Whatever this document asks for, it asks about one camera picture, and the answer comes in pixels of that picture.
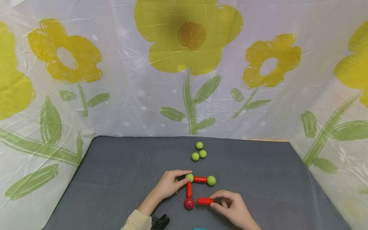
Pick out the person's right hand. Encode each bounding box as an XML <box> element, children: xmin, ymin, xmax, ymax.
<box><xmin>210</xmin><ymin>190</ymin><xmax>257</xmax><ymax>229</ymax></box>

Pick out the person's left hand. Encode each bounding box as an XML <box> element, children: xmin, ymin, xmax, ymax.
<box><xmin>149</xmin><ymin>170</ymin><xmax>193</xmax><ymax>206</ymax></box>

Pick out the person's right forearm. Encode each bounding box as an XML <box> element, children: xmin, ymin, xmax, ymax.
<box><xmin>237</xmin><ymin>221</ymin><xmax>262</xmax><ymax>230</ymax></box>

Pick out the person's left forearm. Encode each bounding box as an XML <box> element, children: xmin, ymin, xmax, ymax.
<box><xmin>121</xmin><ymin>197</ymin><xmax>159</xmax><ymax>230</ymax></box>

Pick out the black wrist band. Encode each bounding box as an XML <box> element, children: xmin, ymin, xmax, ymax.
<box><xmin>151</xmin><ymin>214</ymin><xmax>170</xmax><ymax>230</ymax></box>

